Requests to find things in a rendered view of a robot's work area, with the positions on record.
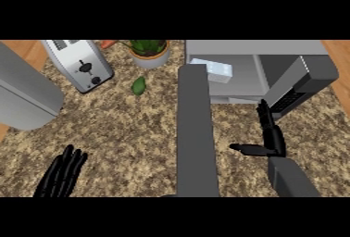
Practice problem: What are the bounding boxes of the grey microwave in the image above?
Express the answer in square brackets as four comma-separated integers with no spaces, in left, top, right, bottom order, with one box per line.
[183,40,341,121]

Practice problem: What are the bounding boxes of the potted green plant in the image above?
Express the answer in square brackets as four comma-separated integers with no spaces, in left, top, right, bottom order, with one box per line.
[119,40,173,69]

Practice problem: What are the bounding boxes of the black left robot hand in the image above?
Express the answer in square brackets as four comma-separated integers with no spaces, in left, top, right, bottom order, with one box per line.
[31,143,88,198]

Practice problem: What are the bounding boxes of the green leaf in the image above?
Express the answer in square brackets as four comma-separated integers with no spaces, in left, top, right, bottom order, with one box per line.
[130,76,147,96]

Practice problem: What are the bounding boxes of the large grey appliance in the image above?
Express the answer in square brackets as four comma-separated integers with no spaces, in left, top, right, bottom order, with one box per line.
[0,41,65,131]

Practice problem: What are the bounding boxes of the white milk carton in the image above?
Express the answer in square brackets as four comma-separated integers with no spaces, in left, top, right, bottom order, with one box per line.
[189,57,233,84]

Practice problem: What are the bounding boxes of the silver toaster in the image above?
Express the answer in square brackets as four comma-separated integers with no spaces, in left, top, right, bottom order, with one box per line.
[40,40,115,94]

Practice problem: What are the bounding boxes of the dark grey microwave door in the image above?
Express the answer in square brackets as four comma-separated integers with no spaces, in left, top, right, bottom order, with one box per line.
[161,63,221,198]

